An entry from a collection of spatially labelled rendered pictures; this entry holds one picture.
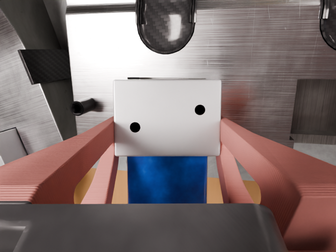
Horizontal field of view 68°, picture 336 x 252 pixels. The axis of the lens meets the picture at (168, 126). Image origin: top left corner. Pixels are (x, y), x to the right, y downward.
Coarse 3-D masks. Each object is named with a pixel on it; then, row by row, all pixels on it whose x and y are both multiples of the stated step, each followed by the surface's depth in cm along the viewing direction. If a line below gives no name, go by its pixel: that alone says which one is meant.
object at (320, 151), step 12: (48, 0) 26; (60, 0) 25; (48, 12) 26; (60, 12) 26; (60, 24) 26; (60, 36) 26; (300, 144) 25; (312, 144) 25; (324, 144) 24; (120, 156) 29; (324, 156) 25; (120, 168) 29; (216, 168) 27; (240, 168) 27; (252, 180) 27
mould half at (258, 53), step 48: (96, 0) 16; (240, 0) 15; (288, 0) 14; (96, 48) 17; (144, 48) 16; (192, 48) 16; (240, 48) 15; (288, 48) 15; (96, 96) 18; (240, 96) 16; (288, 96) 15; (288, 144) 16
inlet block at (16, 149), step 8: (0, 136) 22; (8, 136) 23; (16, 136) 24; (0, 144) 22; (8, 144) 23; (16, 144) 24; (0, 152) 22; (8, 152) 22; (16, 152) 23; (24, 152) 24; (0, 160) 22; (8, 160) 22
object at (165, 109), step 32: (128, 96) 11; (160, 96) 11; (192, 96) 11; (128, 128) 12; (160, 128) 12; (192, 128) 12; (128, 160) 13; (160, 160) 13; (192, 160) 13; (128, 192) 13; (160, 192) 13; (192, 192) 13
